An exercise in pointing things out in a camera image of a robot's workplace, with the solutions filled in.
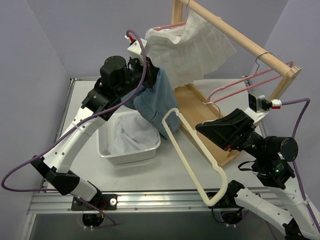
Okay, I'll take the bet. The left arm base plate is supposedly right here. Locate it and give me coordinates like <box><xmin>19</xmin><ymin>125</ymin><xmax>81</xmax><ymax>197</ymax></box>
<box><xmin>71</xmin><ymin>192</ymin><xmax>118</xmax><ymax>211</ymax></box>

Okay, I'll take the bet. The purple cable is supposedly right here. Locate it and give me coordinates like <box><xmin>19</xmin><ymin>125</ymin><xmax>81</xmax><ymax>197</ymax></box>
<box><xmin>269</xmin><ymin>98</ymin><xmax>320</xmax><ymax>240</ymax></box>
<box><xmin>0</xmin><ymin>29</ymin><xmax>148</xmax><ymax>229</ymax></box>

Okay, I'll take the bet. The wooden clothes rack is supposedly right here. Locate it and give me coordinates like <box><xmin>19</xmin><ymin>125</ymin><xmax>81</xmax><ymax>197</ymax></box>
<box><xmin>172</xmin><ymin>0</ymin><xmax>302</xmax><ymax>168</ymax></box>

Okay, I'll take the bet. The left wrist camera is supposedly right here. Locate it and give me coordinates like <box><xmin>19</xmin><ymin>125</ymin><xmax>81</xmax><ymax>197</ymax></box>
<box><xmin>124</xmin><ymin>34</ymin><xmax>144</xmax><ymax>65</ymax></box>

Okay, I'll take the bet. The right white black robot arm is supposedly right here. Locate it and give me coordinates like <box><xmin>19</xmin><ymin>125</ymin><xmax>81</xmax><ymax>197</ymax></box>
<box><xmin>195</xmin><ymin>108</ymin><xmax>320</xmax><ymax>240</ymax></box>

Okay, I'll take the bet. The white plastic basket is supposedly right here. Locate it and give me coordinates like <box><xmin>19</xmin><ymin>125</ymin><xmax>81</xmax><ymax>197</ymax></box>
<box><xmin>96</xmin><ymin>110</ymin><xmax>161</xmax><ymax>166</ymax></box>

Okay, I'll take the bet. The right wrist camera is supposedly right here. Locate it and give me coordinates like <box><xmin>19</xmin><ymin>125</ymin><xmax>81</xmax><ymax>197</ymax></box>
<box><xmin>244</xmin><ymin>92</ymin><xmax>273</xmax><ymax>126</ymax></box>

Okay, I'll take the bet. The pink hanger front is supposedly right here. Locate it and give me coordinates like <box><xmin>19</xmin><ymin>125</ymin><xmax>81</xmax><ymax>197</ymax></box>
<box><xmin>207</xmin><ymin>51</ymin><xmax>296</xmax><ymax>104</ymax></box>

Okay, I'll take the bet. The pink hanger back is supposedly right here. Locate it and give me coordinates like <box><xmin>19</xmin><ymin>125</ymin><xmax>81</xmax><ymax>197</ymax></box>
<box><xmin>153</xmin><ymin>21</ymin><xmax>186</xmax><ymax>31</ymax></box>

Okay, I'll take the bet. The white pleated skirt back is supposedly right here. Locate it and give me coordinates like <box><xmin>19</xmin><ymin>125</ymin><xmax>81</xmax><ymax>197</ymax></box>
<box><xmin>145</xmin><ymin>11</ymin><xmax>237</xmax><ymax>89</ymax></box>

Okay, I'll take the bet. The blue denim skirt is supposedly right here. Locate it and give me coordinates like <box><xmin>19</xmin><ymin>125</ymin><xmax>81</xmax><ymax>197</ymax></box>
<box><xmin>124</xmin><ymin>68</ymin><xmax>178</xmax><ymax>140</ymax></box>

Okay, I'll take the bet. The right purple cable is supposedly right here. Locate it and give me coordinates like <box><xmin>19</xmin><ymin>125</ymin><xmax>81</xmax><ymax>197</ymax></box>
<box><xmin>269</xmin><ymin>98</ymin><xmax>320</xmax><ymax>240</ymax></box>

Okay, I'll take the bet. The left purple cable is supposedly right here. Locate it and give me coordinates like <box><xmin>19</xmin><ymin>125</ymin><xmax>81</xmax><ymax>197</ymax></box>
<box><xmin>0</xmin><ymin>29</ymin><xmax>148</xmax><ymax>229</ymax></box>

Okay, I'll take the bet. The pink hanger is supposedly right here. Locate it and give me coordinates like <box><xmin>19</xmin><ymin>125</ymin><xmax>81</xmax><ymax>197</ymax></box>
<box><xmin>207</xmin><ymin>51</ymin><xmax>296</xmax><ymax>104</ymax></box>
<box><xmin>153</xmin><ymin>21</ymin><xmax>186</xmax><ymax>31</ymax></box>

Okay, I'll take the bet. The aluminium mounting rail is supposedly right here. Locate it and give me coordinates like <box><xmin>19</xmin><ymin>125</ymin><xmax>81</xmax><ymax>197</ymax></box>
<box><xmin>24</xmin><ymin>189</ymin><xmax>288</xmax><ymax>216</ymax></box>

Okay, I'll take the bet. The white skirt front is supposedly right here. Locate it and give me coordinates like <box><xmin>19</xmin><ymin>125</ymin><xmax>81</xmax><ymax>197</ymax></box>
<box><xmin>108</xmin><ymin>112</ymin><xmax>160</xmax><ymax>155</ymax></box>

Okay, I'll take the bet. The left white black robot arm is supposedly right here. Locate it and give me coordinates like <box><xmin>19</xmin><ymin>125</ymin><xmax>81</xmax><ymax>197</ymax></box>
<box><xmin>31</xmin><ymin>56</ymin><xmax>159</xmax><ymax>210</ymax></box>

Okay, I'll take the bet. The cream white hanger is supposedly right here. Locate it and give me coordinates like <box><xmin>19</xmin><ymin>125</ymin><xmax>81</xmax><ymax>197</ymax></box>
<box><xmin>161</xmin><ymin>101</ymin><xmax>228</xmax><ymax>208</ymax></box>

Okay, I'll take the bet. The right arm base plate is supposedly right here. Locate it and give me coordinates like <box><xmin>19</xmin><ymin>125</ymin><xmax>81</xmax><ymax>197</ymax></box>
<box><xmin>206</xmin><ymin>190</ymin><xmax>228</xmax><ymax>210</ymax></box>

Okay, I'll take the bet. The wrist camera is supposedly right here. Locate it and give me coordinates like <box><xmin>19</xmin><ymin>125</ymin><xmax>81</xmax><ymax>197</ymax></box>
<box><xmin>124</xmin><ymin>34</ymin><xmax>144</xmax><ymax>65</ymax></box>
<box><xmin>244</xmin><ymin>92</ymin><xmax>273</xmax><ymax>126</ymax></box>

